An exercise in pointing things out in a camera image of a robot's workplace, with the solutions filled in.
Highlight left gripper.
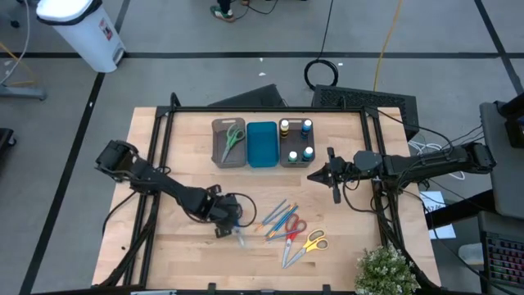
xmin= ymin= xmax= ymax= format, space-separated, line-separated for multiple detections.
xmin=200 ymin=184 xmax=243 ymax=238

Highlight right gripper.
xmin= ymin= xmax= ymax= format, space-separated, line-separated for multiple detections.
xmin=307 ymin=146 xmax=358 ymax=205

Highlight grey translucent plastic bin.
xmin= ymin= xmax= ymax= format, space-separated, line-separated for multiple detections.
xmin=211 ymin=117 xmax=248 ymax=169
xmin=278 ymin=117 xmax=316 ymax=168

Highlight yellow handled scissors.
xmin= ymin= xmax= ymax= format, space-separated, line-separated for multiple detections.
xmin=282 ymin=228 xmax=330 ymax=270

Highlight green handled scissors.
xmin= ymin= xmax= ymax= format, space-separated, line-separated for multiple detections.
xmin=220 ymin=123 xmax=246 ymax=164

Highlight blue plastic bin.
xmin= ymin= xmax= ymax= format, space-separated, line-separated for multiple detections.
xmin=246 ymin=120 xmax=280 ymax=169

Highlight dark grey slanted panel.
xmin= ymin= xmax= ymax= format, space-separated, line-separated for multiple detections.
xmin=207 ymin=83 xmax=287 ymax=109

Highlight artificial white flowering plant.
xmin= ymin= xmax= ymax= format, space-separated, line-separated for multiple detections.
xmin=354 ymin=244 xmax=421 ymax=295

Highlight white paper sheet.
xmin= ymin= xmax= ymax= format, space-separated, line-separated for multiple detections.
xmin=419 ymin=190 xmax=458 ymax=241

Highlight light grey desk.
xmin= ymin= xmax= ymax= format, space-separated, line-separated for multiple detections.
xmin=479 ymin=100 xmax=524 ymax=220

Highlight person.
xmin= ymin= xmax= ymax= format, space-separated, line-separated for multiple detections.
xmin=210 ymin=0 xmax=237 ymax=24

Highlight black rectangular box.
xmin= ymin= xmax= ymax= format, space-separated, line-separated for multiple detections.
xmin=495 ymin=92 xmax=524 ymax=149

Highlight black backlit keyboard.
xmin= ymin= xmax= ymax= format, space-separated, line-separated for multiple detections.
xmin=484 ymin=231 xmax=524 ymax=290

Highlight black caster base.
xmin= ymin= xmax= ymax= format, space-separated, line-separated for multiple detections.
xmin=0 ymin=127 xmax=17 ymax=149

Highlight white trash can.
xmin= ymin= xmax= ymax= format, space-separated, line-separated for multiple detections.
xmin=35 ymin=0 xmax=127 ymax=74

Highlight grey stand base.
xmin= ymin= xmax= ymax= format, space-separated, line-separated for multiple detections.
xmin=0 ymin=84 xmax=47 ymax=102

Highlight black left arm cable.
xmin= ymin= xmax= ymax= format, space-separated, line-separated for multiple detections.
xmin=235 ymin=191 xmax=259 ymax=229

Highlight black aluminium table frame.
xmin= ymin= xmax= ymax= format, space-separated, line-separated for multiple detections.
xmin=94 ymin=92 xmax=441 ymax=295

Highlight white cable bundle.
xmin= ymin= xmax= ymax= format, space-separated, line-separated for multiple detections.
xmin=408 ymin=138 xmax=467 ymax=181

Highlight black coiled cable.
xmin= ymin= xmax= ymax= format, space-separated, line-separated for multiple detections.
xmin=303 ymin=0 xmax=341 ymax=92

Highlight thin yellow hanging cable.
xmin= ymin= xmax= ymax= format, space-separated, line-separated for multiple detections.
xmin=372 ymin=0 xmax=405 ymax=92

